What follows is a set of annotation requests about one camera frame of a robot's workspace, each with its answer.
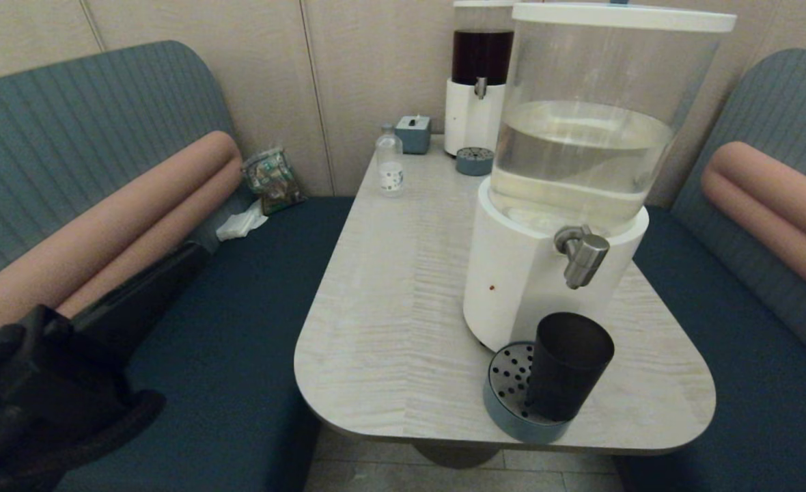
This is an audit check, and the round metal drip tray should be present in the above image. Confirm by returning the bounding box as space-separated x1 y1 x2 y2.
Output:
483 342 576 444

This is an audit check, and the small blue drip tray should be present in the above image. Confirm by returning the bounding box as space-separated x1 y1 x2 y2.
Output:
456 146 495 177

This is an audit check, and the white crumpled tissue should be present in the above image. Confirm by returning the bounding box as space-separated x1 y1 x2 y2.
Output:
217 200 269 241

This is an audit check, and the large white dispenser lid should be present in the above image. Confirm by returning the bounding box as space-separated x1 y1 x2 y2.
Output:
511 2 738 33

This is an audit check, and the large clear water dispenser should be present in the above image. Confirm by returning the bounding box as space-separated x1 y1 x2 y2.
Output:
463 2 738 361

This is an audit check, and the small dark drink dispenser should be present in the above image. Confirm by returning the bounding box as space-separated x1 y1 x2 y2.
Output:
443 0 517 158

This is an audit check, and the clear plastic bottle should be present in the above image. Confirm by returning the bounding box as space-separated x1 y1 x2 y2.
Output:
376 125 405 198

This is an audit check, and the black plastic cup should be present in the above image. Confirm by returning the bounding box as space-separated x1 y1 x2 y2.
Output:
526 312 615 422

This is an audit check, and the large steel dispenser tap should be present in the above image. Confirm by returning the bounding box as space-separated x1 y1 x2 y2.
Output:
554 224 610 290

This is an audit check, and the teal upholstered bench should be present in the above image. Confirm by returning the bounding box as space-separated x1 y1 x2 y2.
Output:
615 49 806 492
0 40 356 492

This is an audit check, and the blue-grey tissue box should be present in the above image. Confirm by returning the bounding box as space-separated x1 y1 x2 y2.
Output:
395 115 432 155

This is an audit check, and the printed snack bag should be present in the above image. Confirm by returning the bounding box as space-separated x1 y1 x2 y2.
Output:
242 145 306 216

